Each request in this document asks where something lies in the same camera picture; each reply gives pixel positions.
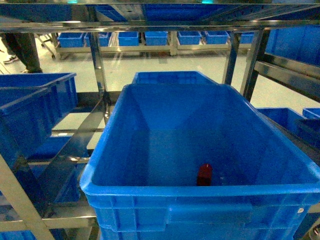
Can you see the red one-stud toy block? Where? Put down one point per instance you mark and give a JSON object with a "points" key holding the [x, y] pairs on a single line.
{"points": [[204, 175]]}

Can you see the blue target crate on shelf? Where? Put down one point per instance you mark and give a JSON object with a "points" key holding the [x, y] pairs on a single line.
{"points": [[141, 178]]}

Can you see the blue crate left shelf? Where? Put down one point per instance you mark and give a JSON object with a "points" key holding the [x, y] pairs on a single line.
{"points": [[32, 104]]}

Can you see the blue crate behind target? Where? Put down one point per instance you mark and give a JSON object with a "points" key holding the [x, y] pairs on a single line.
{"points": [[172, 77]]}

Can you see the person legs in background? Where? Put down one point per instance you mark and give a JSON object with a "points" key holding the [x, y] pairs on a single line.
{"points": [[23, 45]]}

